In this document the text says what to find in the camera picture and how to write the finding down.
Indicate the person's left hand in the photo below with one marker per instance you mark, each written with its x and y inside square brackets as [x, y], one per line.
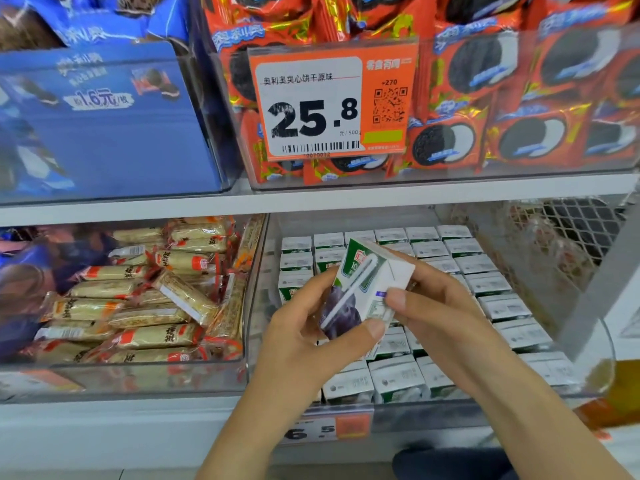
[300, 355]

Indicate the person's right hand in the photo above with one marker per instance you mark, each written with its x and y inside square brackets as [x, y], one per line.
[450, 320]

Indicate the rows of white juice cartons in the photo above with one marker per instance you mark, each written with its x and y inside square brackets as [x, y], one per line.
[520, 335]

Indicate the blueberry juice carton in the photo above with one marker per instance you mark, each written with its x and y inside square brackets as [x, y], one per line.
[365, 285]

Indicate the person's left forearm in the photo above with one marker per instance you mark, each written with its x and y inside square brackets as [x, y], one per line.
[255, 450]

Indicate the person's right forearm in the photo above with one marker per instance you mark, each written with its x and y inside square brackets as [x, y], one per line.
[545, 435]

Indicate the person's blue jeans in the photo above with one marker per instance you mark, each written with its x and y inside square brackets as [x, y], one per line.
[450, 463]

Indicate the small orange price tag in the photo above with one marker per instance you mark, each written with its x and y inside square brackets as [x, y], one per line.
[325, 427]

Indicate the clear plastic display bin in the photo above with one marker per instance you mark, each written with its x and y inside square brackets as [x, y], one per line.
[590, 380]
[120, 380]

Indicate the pile of yellow wafer bars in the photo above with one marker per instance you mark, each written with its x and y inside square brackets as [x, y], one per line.
[140, 305]

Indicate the yellow orange snack packet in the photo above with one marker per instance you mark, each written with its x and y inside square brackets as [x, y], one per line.
[615, 400]

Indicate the stack of red cookie packets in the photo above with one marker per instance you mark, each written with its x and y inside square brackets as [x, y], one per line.
[550, 105]

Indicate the large white orange price tag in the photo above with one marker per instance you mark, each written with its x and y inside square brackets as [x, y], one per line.
[310, 110]

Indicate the faded orange price tag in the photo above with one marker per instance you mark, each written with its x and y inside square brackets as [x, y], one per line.
[35, 382]

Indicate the blue cardboard display box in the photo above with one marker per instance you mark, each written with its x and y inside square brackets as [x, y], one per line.
[120, 135]

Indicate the pile of blue snack packets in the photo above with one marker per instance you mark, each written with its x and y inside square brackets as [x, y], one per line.
[25, 275]

